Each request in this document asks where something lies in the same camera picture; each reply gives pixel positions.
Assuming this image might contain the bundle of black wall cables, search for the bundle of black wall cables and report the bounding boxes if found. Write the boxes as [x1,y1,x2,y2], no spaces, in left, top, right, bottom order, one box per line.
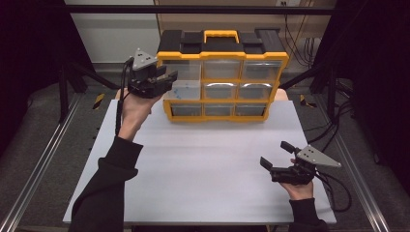
[283,14,323,69]

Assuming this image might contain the white wall socket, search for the white wall socket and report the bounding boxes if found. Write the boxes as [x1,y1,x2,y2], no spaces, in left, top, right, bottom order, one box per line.
[275,0,302,8]

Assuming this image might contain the person's right hand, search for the person's right hand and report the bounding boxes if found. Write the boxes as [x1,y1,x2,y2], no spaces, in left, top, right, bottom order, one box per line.
[279,179,315,201]

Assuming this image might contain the left hand-held gripper cable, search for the left hand-held gripper cable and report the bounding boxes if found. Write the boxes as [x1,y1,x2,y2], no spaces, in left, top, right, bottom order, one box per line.
[115,57,134,136]

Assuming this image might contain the hand-held gripper cable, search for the hand-held gripper cable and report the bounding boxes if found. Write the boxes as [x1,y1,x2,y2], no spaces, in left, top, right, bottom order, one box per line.
[115,57,134,136]
[315,172,353,213]

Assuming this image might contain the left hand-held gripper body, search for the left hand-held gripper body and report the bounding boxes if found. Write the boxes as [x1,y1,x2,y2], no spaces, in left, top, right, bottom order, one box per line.
[128,47,172,100]

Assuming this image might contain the clear drawer with blue pieces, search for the clear drawer with blue pieces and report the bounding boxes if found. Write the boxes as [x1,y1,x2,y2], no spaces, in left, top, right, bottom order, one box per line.
[161,79,202,102]

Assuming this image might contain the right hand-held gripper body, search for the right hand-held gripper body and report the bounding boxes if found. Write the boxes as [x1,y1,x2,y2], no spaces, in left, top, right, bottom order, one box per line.
[270,144,342,187]

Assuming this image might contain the aluminium rail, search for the aluminium rail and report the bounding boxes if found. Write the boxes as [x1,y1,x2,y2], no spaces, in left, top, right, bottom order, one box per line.
[332,134,392,232]
[0,93,82,232]

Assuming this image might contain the black metal stand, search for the black metal stand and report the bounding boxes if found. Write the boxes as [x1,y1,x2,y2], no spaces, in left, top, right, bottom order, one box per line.
[59,61,121,124]
[279,61,340,124]

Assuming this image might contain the set of clear plastic drawers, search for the set of clear plastic drawers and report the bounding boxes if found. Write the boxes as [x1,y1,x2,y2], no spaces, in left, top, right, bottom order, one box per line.
[162,59,283,118]

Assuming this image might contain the yellow and black hazard tape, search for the yellow and black hazard tape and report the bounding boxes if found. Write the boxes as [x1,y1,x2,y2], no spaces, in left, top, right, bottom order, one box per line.
[92,93,106,110]
[299,94,317,109]

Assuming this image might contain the right hand-held gripper cable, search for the right hand-held gripper cable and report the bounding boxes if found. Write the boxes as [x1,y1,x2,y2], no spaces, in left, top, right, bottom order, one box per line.
[315,172,353,213]

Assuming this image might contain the black curtain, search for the black curtain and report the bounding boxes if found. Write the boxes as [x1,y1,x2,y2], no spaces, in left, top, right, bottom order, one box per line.
[322,0,410,182]
[0,0,93,156]

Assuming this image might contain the person's left hand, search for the person's left hand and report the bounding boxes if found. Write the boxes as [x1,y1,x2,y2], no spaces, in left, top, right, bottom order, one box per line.
[115,88,163,142]

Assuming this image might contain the black floor cables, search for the black floor cables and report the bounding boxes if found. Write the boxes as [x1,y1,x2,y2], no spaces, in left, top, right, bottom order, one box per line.
[306,80,356,153]

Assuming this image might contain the black horizontal bar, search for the black horizontal bar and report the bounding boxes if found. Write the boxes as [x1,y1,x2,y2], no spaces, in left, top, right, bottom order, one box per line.
[64,4,337,15]

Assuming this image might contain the yellow and black drawer cabinet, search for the yellow and black drawer cabinet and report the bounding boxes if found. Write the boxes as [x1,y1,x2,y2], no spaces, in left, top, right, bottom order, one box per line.
[157,28,290,124]

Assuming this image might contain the white panel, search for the white panel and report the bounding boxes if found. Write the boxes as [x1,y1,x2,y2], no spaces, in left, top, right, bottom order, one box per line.
[64,0,161,64]

